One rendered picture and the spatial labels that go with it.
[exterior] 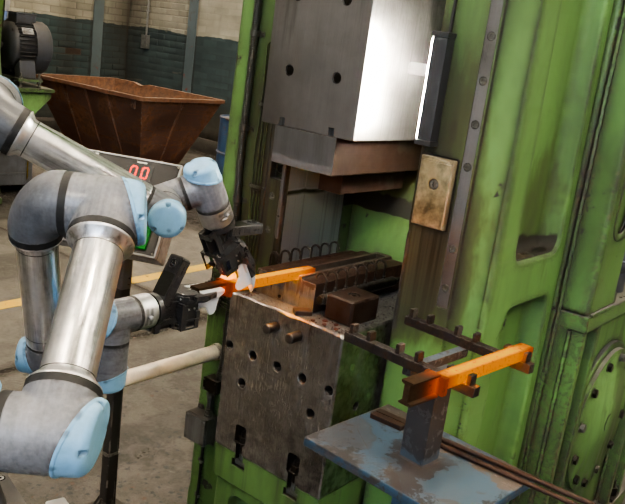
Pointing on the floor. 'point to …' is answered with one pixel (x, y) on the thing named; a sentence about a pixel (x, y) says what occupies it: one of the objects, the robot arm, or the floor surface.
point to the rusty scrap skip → (128, 116)
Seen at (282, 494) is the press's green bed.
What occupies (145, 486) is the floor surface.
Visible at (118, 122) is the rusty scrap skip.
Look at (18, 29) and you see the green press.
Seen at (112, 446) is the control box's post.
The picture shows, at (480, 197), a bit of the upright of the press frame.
